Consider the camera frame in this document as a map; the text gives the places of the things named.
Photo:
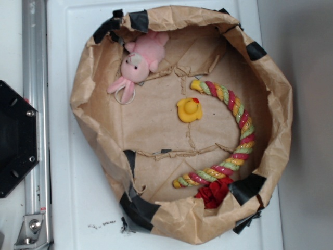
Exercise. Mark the yellow rubber duck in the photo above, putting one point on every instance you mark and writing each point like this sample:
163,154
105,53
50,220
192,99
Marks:
189,109

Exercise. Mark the brown paper bag bin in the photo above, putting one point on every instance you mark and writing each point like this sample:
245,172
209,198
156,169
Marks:
143,146

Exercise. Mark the pink plush bunny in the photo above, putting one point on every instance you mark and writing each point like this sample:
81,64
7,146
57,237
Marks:
145,55

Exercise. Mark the red crumpled fabric piece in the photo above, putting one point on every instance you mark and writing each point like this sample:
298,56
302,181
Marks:
214,193

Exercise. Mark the multicolour twisted rope toy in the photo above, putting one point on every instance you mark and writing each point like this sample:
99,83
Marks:
242,151

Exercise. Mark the aluminium extrusion rail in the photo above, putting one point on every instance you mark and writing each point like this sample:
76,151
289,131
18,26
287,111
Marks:
35,89

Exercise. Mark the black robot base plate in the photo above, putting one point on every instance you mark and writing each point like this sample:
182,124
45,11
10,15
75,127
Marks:
19,145

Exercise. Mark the metal corner bracket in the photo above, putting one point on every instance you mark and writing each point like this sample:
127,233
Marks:
33,233

